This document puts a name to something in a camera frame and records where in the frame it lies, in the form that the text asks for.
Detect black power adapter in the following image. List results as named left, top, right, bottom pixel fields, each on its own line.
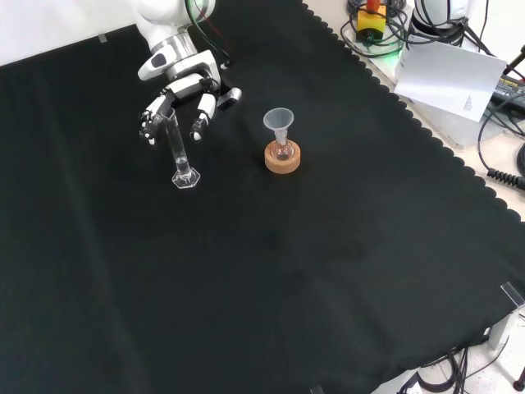
left=489, top=73, right=525, bottom=108

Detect yellow stop button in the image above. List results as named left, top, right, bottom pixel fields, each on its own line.
left=355, top=0, right=388, bottom=43

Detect pale board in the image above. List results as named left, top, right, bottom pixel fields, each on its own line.
left=393, top=40, right=509, bottom=123

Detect small round-bottom glass flask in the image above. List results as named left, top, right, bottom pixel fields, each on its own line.
left=273, top=137, right=295, bottom=163

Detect black floor cables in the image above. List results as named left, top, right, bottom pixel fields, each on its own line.
left=395, top=338, right=512, bottom=394

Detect coiled black cable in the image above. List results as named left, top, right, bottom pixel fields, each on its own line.
left=477, top=102, right=525, bottom=190

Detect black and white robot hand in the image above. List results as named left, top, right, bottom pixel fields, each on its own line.
left=137, top=48, right=243, bottom=149

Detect clear plastic funnel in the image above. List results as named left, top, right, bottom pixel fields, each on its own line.
left=262, top=107, right=295, bottom=143

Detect green cable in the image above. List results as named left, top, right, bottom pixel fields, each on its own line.
left=183, top=0, right=231, bottom=70

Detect clear glass graduated cylinder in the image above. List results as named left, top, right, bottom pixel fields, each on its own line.
left=161, top=108, right=202, bottom=190

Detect aluminium frame bracket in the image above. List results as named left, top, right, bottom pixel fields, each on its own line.
left=486, top=306, right=525, bottom=350

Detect cork ring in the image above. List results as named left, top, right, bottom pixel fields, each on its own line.
left=263, top=140, right=302, bottom=176

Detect black bench cloth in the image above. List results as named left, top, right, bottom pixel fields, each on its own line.
left=0, top=0, right=525, bottom=394

